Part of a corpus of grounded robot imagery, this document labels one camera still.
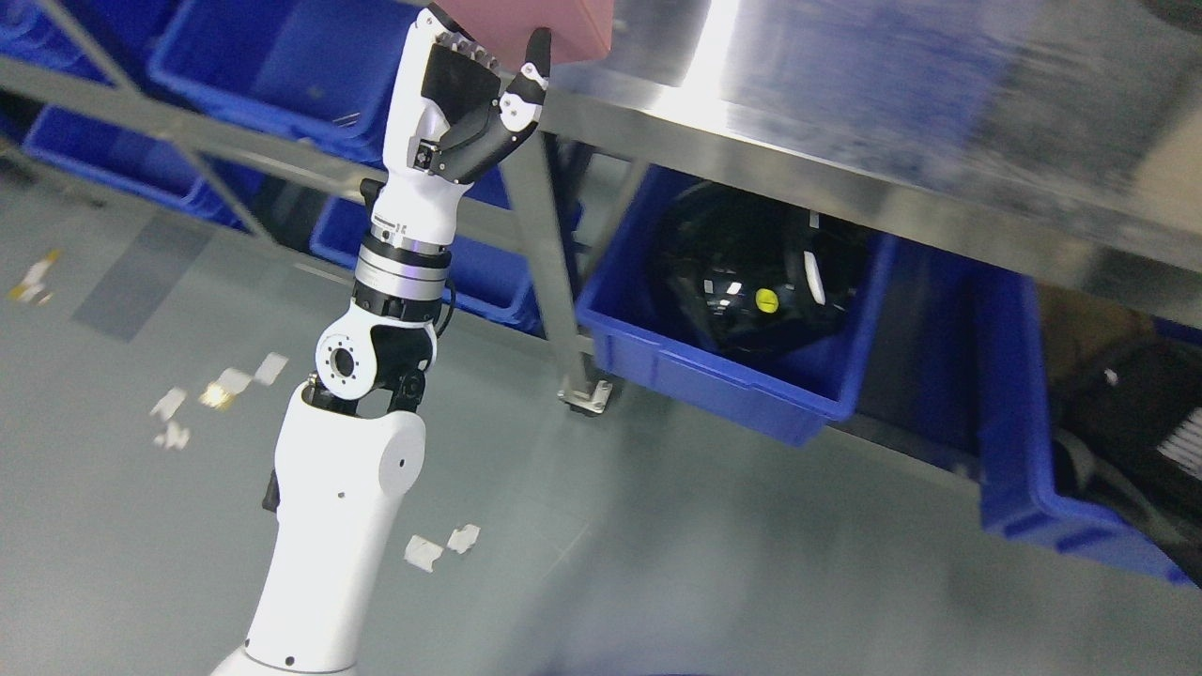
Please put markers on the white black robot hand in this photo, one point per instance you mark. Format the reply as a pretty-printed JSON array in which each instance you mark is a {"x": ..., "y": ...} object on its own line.
[{"x": 445, "y": 98}]

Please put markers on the pink plastic storage box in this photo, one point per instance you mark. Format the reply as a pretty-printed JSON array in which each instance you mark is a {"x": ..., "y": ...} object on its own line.
[{"x": 580, "y": 30}]

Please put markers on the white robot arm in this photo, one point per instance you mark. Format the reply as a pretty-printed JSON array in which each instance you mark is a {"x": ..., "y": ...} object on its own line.
[{"x": 352, "y": 443}]

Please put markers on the blue bin lower left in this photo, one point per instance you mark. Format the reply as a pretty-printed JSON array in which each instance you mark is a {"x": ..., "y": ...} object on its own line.
[{"x": 490, "y": 282}]

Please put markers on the blue bin upper left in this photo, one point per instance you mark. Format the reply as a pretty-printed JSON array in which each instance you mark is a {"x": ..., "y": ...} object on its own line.
[{"x": 319, "y": 71}]

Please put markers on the black glossy helmet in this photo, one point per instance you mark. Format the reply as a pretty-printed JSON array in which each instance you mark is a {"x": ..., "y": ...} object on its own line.
[{"x": 750, "y": 278}]

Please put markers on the blue bin with black helmet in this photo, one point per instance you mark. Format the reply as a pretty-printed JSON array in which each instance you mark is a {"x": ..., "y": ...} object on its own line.
[{"x": 788, "y": 398}]

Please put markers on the white tape scraps on floor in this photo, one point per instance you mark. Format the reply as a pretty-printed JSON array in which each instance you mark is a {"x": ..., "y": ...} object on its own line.
[{"x": 218, "y": 395}]

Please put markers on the stainless steel table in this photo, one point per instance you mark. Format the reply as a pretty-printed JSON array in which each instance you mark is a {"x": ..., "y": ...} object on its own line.
[{"x": 1058, "y": 139}]

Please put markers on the blue bin with black bag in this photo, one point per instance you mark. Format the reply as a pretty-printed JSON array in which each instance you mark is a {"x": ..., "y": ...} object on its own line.
[{"x": 1014, "y": 435}]

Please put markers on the black Puma bag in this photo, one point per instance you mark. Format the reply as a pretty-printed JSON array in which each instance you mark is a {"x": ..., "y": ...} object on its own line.
[{"x": 1126, "y": 435}]

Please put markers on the steel shelf frame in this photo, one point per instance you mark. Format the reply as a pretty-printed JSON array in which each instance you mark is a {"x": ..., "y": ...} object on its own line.
[{"x": 86, "y": 63}]

